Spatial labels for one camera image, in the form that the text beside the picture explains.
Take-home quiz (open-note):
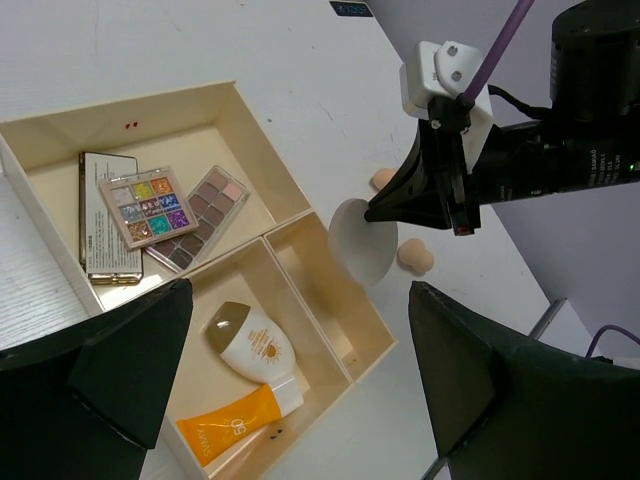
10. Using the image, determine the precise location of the gold rectangular makeup case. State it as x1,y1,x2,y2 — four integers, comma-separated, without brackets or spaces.
78,151,144,285

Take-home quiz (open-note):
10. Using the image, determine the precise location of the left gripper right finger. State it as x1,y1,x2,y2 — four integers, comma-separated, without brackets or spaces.
408,282,639,479

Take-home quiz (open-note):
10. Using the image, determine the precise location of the cream wooden organizer box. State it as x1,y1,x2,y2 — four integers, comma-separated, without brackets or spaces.
1,82,395,479

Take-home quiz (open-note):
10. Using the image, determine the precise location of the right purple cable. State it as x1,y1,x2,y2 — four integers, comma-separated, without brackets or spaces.
462,0,534,101

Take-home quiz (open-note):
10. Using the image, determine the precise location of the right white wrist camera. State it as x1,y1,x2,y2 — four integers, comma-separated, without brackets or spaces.
400,41,494,173

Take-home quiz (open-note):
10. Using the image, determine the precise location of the orange sunscreen tube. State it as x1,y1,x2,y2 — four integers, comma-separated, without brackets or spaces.
176,374,304,467

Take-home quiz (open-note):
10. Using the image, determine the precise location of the round cream powder puff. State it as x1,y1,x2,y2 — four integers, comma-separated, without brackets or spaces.
328,198,399,287

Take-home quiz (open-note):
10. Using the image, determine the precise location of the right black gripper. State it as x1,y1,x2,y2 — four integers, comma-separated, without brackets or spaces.
364,119,639,236

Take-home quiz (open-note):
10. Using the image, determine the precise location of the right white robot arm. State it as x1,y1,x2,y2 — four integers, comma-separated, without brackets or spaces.
364,1,639,236

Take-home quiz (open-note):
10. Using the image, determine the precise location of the brown eyeshadow palette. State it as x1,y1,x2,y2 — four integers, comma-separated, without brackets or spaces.
145,165,251,273

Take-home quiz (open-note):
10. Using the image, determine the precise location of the right table logo sticker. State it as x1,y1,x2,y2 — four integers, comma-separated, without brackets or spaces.
329,0,374,18

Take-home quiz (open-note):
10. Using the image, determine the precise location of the beige makeup sponge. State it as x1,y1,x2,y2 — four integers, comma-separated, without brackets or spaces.
370,168,397,191
397,238,435,276

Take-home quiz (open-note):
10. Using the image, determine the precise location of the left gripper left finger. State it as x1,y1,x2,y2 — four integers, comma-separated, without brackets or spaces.
1,279,193,479

